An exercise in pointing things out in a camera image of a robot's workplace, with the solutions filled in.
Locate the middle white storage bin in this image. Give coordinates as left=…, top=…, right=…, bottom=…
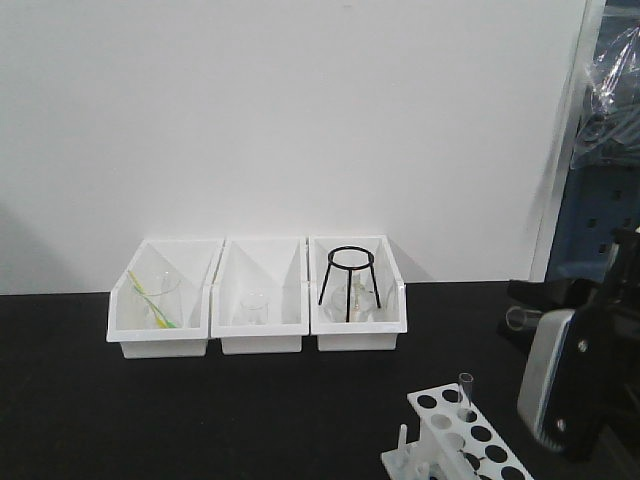
left=210, top=237, right=310, bottom=355

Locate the white storage bin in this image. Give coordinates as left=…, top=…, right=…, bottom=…
left=308, top=235, right=408, bottom=351
left=106, top=239, right=225, bottom=359
left=210, top=237, right=310, bottom=355

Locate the grey blue pegboard drying rack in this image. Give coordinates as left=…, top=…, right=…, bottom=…
left=545, top=1, right=639, bottom=280

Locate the clear glass test tube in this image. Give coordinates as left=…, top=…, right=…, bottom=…
left=505, top=305, right=543, bottom=332
left=458, top=372, right=475, bottom=422

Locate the white test tube rack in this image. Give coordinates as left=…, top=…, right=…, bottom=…
left=380, top=383, right=531, bottom=479

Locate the right white storage bin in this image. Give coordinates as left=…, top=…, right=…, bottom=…
left=308, top=235, right=408, bottom=351

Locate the clear glass beaker left bin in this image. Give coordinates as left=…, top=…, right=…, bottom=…
left=140, top=271, right=183, bottom=329

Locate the black wire tripod stand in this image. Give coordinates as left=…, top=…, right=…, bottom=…
left=318, top=245, right=382, bottom=323

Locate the left white storage bin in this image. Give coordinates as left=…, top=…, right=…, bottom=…
left=106, top=239, right=225, bottom=359

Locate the small clear glass beaker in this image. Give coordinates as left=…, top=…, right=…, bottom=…
left=240, top=292, right=269, bottom=325

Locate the clear plastic bag of tubes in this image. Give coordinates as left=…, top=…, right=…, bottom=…
left=571, top=24, right=639, bottom=170

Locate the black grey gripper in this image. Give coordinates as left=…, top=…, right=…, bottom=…
left=496, top=228, right=639, bottom=461

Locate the clear glass flask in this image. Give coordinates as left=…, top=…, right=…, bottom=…
left=322, top=270, right=378, bottom=323

